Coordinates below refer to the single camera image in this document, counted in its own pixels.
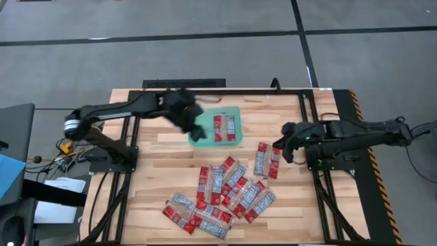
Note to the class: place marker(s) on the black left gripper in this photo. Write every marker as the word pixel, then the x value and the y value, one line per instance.
pixel 181 106

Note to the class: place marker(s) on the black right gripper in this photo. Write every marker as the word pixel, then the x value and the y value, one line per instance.
pixel 302 133

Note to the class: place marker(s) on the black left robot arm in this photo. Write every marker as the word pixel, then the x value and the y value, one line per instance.
pixel 112 109

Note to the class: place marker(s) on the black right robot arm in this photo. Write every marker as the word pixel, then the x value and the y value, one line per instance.
pixel 362 131

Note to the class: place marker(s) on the teal plastic basket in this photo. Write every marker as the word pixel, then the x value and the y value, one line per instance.
pixel 208 131

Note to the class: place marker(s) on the black grille bar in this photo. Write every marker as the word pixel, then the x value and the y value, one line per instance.
pixel 184 83

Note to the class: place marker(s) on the black hazard-striped mat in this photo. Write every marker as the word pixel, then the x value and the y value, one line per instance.
pixel 365 191

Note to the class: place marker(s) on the yellow connector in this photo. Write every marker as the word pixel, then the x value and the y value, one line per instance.
pixel 66 147

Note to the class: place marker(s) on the white paper sheets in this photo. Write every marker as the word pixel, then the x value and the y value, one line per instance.
pixel 58 201

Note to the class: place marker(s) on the black flat bar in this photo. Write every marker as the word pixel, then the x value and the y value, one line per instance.
pixel 51 193

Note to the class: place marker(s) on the dark grey chair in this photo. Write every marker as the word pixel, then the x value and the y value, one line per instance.
pixel 15 130

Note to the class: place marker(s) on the blue folder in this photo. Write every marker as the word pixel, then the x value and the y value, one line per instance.
pixel 8 174

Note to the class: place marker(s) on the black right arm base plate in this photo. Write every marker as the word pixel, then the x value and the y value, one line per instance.
pixel 336 164

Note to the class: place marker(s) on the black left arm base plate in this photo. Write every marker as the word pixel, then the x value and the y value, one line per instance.
pixel 102 165

